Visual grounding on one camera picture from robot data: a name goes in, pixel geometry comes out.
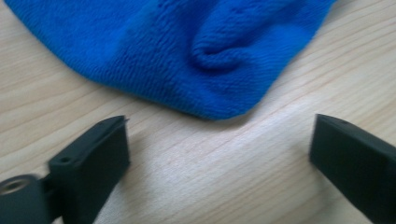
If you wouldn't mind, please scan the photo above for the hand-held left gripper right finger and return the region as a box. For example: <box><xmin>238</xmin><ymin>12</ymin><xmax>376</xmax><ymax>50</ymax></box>
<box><xmin>308</xmin><ymin>113</ymin><xmax>396</xmax><ymax>224</ymax></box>

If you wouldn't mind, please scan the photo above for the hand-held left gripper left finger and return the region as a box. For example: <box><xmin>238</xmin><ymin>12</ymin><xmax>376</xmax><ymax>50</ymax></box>
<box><xmin>48</xmin><ymin>115</ymin><xmax>131</xmax><ymax>224</ymax></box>

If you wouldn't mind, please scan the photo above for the blue towel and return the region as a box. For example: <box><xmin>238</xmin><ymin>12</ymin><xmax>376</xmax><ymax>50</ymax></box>
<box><xmin>4</xmin><ymin>0</ymin><xmax>337</xmax><ymax>121</ymax></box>

